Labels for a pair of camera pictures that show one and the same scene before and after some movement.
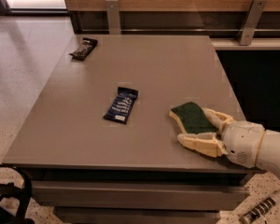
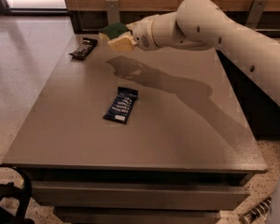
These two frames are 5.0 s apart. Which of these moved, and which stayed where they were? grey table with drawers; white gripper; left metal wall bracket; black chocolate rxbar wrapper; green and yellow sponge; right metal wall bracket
Moved: white gripper; green and yellow sponge
Stayed: right metal wall bracket; grey table with drawers; black chocolate rxbar wrapper; left metal wall bracket
